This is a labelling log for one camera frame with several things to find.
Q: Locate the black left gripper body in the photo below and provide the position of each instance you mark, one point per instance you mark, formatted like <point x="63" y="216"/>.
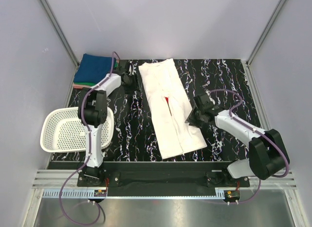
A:
<point x="133" y="83"/>

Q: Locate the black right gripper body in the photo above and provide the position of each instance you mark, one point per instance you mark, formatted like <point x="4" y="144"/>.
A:
<point x="194" y="115"/>

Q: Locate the white Coca-Cola print t-shirt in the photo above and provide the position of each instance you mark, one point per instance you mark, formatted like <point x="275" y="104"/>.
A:
<point x="170" y="107"/>

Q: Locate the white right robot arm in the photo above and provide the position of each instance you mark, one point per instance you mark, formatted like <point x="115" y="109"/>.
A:
<point x="267" y="153"/>

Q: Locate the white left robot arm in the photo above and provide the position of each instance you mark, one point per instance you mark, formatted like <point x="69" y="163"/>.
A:
<point x="93" y="113"/>

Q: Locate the folded green t-shirt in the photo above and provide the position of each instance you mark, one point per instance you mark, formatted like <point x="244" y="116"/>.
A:
<point x="89" y="84"/>

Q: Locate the folded blue t-shirt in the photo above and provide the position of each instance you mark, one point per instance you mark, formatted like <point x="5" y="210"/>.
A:
<point x="86" y="58"/>

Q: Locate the folded pink t-shirt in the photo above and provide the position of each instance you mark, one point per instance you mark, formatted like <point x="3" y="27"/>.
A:
<point x="80" y="86"/>

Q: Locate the white perforated plastic basket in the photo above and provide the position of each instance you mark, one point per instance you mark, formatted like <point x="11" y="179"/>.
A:
<point x="63" y="132"/>

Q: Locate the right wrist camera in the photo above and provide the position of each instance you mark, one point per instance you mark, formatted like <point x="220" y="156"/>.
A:
<point x="203" y="102"/>

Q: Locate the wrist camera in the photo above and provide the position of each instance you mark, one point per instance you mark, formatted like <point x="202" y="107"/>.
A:
<point x="125" y="67"/>
<point x="203" y="102"/>

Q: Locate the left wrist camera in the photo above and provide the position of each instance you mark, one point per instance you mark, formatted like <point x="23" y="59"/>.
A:
<point x="125" y="67"/>

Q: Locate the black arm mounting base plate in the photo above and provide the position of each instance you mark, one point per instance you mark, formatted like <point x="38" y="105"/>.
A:
<point x="190" y="173"/>

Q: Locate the left aluminium frame post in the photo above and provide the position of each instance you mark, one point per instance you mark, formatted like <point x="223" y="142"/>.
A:
<point x="57" y="28"/>

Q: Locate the aluminium frame post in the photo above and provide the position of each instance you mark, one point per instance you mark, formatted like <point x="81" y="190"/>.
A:
<point x="269" y="25"/>
<point x="57" y="28"/>

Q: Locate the white slotted cable duct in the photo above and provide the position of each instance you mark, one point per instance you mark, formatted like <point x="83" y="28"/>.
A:
<point x="75" y="193"/>

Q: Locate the right aluminium frame post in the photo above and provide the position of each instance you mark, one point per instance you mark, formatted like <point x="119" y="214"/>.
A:
<point x="269" y="25"/>

